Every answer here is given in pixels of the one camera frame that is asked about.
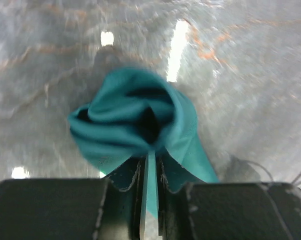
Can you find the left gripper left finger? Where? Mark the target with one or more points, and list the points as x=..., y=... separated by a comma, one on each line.
x=125, y=201

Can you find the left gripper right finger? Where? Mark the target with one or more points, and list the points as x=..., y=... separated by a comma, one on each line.
x=173, y=214

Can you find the teal satin napkin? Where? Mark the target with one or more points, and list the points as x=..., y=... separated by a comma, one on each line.
x=138, y=113

